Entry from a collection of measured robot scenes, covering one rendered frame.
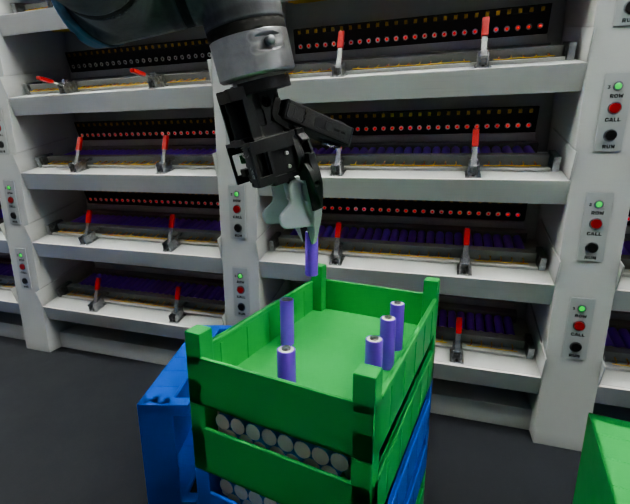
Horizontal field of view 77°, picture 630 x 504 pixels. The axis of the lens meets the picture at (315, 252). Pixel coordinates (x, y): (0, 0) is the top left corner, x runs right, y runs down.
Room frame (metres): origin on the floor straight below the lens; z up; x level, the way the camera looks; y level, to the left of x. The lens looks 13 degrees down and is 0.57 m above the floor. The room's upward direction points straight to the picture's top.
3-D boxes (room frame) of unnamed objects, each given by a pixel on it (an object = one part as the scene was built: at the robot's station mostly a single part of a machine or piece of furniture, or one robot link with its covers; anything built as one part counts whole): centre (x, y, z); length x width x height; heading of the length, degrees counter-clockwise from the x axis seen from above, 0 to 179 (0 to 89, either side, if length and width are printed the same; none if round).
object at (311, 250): (0.54, 0.00, 0.44); 0.02 x 0.02 x 0.06
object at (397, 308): (0.48, -0.11, 0.36); 0.02 x 0.02 x 0.06
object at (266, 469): (0.46, -0.02, 0.28); 0.30 x 0.20 x 0.08; 154
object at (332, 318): (0.46, -0.02, 0.36); 0.30 x 0.20 x 0.08; 154
